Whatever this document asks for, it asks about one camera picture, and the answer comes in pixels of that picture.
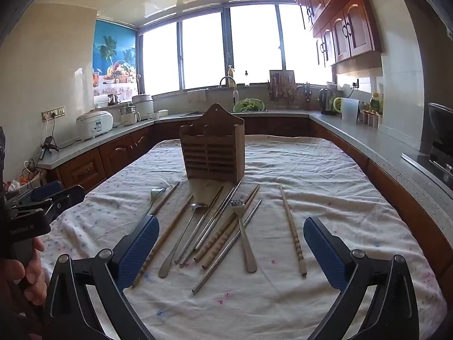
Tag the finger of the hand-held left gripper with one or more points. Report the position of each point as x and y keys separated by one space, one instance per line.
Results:
x=46 y=190
x=67 y=195

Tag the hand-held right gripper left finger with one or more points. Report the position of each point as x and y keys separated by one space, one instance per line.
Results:
x=141 y=244

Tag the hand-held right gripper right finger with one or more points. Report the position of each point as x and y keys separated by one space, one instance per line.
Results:
x=322 y=255

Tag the plain wooden chopstick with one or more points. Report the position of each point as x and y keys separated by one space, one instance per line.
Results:
x=166 y=198
x=166 y=235

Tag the carved wooden chopstick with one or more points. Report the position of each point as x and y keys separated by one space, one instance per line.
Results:
x=216 y=251
x=292 y=230
x=226 y=223

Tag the wooden utensil holder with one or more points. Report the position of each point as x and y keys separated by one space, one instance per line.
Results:
x=212 y=148

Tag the person's left hand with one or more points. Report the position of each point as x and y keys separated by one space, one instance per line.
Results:
x=33 y=272

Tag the metal spoon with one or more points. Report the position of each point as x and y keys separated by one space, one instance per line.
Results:
x=184 y=233

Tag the wooden lower cabinets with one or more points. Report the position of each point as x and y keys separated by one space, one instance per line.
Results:
x=99 y=159

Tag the wooden cabinets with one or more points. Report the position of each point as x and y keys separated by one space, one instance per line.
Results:
x=99 y=159
x=336 y=17

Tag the white printed tablecloth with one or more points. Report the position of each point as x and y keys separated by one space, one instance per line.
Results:
x=318 y=184

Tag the white rice cooker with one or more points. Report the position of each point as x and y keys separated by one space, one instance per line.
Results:
x=93 y=124

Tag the small white appliance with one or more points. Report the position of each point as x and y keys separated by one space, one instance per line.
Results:
x=127 y=115

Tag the white electric pot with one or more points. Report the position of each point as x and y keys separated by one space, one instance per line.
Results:
x=141 y=102

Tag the grey kitchen countertop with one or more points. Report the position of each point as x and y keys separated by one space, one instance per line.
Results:
x=371 y=141

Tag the beach print window blind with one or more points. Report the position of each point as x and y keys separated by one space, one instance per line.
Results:
x=115 y=56

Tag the row of seasoning bottles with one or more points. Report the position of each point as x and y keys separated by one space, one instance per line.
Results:
x=373 y=111

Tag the dark electric kettle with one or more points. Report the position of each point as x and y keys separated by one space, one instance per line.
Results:
x=328 y=101

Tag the scissors and knife block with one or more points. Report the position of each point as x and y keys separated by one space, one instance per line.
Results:
x=307 y=95

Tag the green colander with vegetables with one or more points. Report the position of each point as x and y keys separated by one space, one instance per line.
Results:
x=248 y=105

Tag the black stove with wok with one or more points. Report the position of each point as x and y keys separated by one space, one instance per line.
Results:
x=440 y=127

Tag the hanging utensil rack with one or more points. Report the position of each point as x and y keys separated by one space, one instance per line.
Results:
x=281 y=85

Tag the metal kitchen faucet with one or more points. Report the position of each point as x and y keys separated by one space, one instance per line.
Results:
x=228 y=85

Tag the soap dispenser bottle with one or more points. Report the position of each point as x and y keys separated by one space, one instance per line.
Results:
x=230 y=71

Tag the kitchen window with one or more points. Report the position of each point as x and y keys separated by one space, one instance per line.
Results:
x=201 y=53

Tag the wooden upper cabinets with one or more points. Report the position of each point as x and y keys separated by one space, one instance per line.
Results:
x=336 y=17

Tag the wall power outlet strip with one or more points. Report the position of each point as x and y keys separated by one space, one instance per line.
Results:
x=53 y=112

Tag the wall socket with plug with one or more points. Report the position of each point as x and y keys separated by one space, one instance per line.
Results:
x=355 y=84

